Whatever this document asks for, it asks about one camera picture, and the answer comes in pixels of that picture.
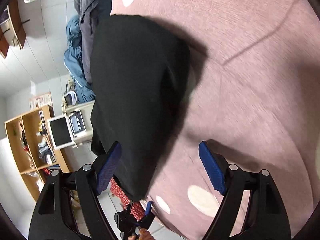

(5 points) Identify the black jacket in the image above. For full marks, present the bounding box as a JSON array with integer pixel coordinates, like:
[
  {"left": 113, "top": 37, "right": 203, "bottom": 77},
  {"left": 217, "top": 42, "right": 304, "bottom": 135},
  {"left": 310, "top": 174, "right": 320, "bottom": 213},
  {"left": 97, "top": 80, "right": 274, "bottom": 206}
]
[{"left": 90, "top": 15, "right": 190, "bottom": 201}]

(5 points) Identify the person left hand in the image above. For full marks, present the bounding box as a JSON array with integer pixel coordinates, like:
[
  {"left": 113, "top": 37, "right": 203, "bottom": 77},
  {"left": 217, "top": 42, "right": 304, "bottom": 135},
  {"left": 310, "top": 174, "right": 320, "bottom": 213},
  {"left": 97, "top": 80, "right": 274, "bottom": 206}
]
[{"left": 128, "top": 229, "right": 155, "bottom": 240}]

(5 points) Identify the white monitor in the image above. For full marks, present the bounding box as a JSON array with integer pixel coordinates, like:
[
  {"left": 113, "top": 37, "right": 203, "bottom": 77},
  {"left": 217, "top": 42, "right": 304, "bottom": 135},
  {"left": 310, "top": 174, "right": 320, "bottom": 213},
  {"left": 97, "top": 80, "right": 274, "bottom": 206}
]
[{"left": 47, "top": 114, "right": 75, "bottom": 150}]

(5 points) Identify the white medical device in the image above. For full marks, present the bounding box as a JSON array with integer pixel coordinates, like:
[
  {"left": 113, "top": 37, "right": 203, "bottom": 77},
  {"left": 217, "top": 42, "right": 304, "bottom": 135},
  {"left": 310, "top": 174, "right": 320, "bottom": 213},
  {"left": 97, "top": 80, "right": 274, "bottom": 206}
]
[{"left": 61, "top": 90, "right": 95, "bottom": 148}]

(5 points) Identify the pink polka dot blanket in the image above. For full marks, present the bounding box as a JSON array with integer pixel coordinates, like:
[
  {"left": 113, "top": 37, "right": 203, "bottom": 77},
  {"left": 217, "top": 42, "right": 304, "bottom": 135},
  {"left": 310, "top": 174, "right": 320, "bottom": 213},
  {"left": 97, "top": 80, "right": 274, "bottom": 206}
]
[{"left": 112, "top": 0, "right": 319, "bottom": 239}]

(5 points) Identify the blue hanging garment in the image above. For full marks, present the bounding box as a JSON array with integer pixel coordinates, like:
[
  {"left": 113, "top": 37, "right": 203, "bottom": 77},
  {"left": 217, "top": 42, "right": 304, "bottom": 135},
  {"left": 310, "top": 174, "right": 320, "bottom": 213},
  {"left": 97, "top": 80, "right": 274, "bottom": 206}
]
[{"left": 63, "top": 15, "right": 95, "bottom": 103}]

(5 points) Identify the large wooden wall shelf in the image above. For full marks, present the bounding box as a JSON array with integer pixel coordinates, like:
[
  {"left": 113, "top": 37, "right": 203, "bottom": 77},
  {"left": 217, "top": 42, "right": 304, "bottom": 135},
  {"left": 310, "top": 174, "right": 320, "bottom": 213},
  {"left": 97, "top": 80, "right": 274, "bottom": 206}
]
[{"left": 4, "top": 105, "right": 69, "bottom": 200}]

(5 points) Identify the lower small wall shelf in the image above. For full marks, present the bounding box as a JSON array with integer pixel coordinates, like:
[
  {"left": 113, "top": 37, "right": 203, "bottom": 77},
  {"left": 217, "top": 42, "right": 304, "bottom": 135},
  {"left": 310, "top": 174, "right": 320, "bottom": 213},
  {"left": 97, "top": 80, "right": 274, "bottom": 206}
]
[{"left": 7, "top": 0, "right": 26, "bottom": 49}]

